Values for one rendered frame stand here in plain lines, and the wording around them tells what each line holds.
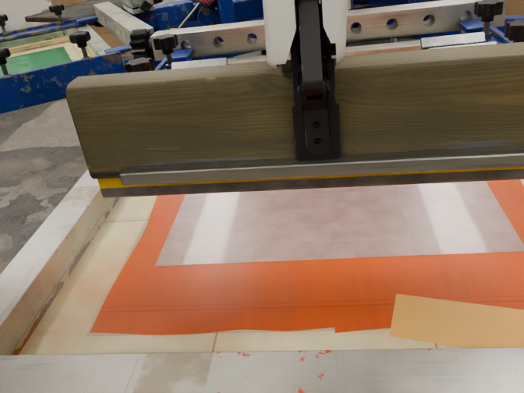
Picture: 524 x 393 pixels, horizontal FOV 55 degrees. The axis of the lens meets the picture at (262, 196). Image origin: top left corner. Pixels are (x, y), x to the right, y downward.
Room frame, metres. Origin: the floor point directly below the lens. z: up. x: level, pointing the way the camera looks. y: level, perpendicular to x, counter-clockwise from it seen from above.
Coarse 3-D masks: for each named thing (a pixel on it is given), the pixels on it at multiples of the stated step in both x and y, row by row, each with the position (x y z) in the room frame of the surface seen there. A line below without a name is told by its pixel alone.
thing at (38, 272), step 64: (64, 256) 0.41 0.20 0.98; (0, 320) 0.31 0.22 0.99; (0, 384) 0.24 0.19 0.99; (64, 384) 0.23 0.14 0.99; (128, 384) 0.23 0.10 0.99; (192, 384) 0.22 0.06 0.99; (256, 384) 0.21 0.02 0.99; (320, 384) 0.21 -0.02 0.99; (384, 384) 0.20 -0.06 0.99; (448, 384) 0.19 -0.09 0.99; (512, 384) 0.19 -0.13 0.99
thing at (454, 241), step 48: (336, 192) 0.49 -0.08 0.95; (384, 192) 0.47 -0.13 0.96; (432, 192) 0.46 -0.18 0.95; (480, 192) 0.45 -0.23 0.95; (336, 240) 0.40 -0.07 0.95; (384, 240) 0.39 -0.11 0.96; (432, 240) 0.38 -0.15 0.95; (480, 240) 0.37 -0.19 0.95; (336, 288) 0.33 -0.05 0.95; (384, 288) 0.32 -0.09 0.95; (432, 288) 0.31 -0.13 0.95; (480, 288) 0.31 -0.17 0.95
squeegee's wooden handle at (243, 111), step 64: (256, 64) 0.36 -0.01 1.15; (384, 64) 0.33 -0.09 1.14; (448, 64) 0.32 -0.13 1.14; (512, 64) 0.31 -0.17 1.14; (128, 128) 0.35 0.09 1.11; (192, 128) 0.34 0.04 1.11; (256, 128) 0.34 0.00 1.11; (384, 128) 0.32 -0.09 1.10; (448, 128) 0.32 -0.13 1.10; (512, 128) 0.31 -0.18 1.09
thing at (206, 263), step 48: (240, 192) 0.52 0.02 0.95; (288, 192) 0.50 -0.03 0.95; (144, 240) 0.45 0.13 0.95; (192, 240) 0.43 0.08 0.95; (240, 240) 0.42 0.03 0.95; (288, 240) 0.41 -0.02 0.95; (144, 288) 0.37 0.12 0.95; (192, 288) 0.36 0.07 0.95; (240, 288) 0.35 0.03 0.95; (288, 288) 0.34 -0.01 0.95
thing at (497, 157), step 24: (144, 168) 0.35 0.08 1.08; (168, 168) 0.34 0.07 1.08; (192, 168) 0.34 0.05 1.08; (216, 168) 0.33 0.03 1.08; (240, 168) 0.33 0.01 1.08; (264, 168) 0.32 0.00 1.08; (288, 168) 0.32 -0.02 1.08; (312, 168) 0.32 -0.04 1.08; (336, 168) 0.32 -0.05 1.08; (360, 168) 0.31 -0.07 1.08; (384, 168) 0.31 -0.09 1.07; (408, 168) 0.31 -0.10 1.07; (432, 168) 0.31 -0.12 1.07; (456, 168) 0.30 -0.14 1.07
